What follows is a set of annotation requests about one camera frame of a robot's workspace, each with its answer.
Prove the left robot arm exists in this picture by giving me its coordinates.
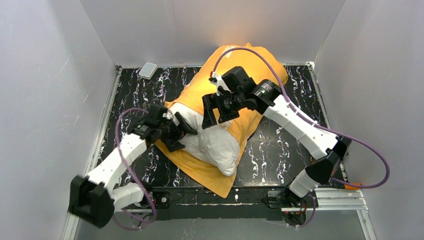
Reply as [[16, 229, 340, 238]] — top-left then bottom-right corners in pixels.
[[67, 104, 198, 228]]

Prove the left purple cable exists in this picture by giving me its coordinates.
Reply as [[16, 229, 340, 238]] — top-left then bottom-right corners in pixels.
[[111, 107, 159, 231]]

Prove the small white box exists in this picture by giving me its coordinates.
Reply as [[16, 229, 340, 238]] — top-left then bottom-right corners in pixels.
[[138, 62, 158, 80]]

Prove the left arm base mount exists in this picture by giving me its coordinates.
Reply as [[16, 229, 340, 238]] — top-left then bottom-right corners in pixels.
[[131, 181, 171, 212]]

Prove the orange handled tool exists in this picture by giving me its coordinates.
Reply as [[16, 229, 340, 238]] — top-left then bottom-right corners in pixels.
[[343, 183, 362, 190]]

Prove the aluminium frame rail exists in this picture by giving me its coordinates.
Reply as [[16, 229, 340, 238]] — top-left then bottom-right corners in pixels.
[[61, 66, 123, 240]]

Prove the white pillow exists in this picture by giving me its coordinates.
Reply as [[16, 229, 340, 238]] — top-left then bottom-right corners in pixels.
[[169, 103, 240, 176]]

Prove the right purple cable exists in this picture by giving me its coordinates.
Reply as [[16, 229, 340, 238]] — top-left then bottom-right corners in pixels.
[[211, 46, 391, 229]]

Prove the purple cable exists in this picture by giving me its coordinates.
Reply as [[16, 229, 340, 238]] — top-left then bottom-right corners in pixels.
[[211, 46, 391, 229], [111, 107, 159, 231]]

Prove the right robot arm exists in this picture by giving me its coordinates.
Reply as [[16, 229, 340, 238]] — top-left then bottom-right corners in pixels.
[[201, 66, 351, 200]]

